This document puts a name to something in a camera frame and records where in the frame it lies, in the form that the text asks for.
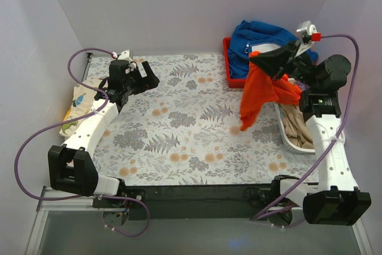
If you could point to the blue zip jacket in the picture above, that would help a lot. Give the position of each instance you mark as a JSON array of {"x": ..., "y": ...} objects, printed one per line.
[{"x": 254, "y": 36}]

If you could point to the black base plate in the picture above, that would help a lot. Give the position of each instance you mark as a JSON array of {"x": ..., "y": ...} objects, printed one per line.
[{"x": 203, "y": 201}]

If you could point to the dinosaur print folded cloth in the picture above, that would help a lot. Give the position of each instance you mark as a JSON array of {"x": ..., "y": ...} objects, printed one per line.
[{"x": 83, "y": 98}]

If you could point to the orange t shirt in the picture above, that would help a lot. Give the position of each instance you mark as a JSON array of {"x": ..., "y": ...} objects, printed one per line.
[{"x": 260, "y": 89}]

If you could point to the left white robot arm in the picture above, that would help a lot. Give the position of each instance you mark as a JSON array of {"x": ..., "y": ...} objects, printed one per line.
[{"x": 71, "y": 165}]

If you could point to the aluminium frame rail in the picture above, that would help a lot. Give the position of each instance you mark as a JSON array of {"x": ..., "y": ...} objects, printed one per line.
[{"x": 79, "y": 203}]

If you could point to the white laundry basket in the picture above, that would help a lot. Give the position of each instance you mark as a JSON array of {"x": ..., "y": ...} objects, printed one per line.
[{"x": 310, "y": 121}]

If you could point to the red plastic tray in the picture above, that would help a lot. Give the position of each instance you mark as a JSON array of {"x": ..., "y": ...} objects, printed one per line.
[{"x": 236, "y": 55}]

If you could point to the floral tablecloth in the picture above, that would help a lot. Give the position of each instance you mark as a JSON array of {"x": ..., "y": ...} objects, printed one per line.
[{"x": 187, "y": 132}]

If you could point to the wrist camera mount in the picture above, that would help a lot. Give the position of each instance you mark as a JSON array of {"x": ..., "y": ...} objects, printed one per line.
[
  {"x": 125, "y": 55},
  {"x": 307, "y": 33}
]

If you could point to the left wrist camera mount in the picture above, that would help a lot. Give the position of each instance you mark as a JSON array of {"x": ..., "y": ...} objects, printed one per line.
[{"x": 125, "y": 55}]

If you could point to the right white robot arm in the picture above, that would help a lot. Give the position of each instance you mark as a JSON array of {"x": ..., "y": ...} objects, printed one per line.
[{"x": 337, "y": 200}]

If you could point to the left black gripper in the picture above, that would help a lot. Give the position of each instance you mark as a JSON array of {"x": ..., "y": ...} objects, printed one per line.
[{"x": 138, "y": 79}]

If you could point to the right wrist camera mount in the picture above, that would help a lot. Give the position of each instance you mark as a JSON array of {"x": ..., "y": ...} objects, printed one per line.
[{"x": 307, "y": 33}]

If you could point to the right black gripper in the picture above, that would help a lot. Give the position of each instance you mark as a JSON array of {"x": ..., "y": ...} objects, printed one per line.
[{"x": 290, "y": 60}]

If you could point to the beige garment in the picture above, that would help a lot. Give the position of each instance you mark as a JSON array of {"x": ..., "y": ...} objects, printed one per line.
[{"x": 295, "y": 127}]

